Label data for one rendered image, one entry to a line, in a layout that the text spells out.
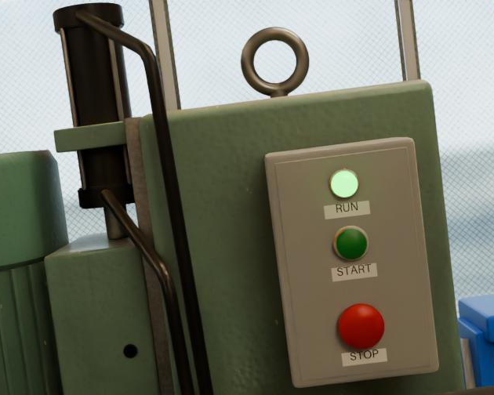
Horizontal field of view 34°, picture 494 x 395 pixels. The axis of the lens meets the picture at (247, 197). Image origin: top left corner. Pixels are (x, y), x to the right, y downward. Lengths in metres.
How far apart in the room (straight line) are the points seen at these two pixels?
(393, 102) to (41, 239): 0.31
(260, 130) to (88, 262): 0.18
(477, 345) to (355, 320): 0.86
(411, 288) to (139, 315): 0.23
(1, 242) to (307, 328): 0.26
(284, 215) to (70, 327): 0.22
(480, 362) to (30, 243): 0.89
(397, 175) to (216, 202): 0.14
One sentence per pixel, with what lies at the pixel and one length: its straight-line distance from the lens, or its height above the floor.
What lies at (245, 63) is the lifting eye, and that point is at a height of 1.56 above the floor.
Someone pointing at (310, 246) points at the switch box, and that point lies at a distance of 0.54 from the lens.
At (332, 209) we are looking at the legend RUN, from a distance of 0.54.
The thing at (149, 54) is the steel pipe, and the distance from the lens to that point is 0.57.
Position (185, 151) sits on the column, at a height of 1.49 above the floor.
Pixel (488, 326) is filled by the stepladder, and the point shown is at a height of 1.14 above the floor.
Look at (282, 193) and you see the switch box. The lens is 0.53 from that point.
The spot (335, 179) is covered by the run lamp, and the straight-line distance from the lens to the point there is 0.53.
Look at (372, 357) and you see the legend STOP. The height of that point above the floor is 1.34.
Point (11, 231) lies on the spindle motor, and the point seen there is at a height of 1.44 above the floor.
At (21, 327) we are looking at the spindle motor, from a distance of 0.68.
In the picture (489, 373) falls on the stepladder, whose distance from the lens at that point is 1.41.
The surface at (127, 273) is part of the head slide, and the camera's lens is 0.65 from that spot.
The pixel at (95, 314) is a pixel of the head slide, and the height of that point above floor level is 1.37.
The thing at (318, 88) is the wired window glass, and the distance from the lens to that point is 2.08.
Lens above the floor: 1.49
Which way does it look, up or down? 4 degrees down
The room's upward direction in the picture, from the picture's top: 7 degrees counter-clockwise
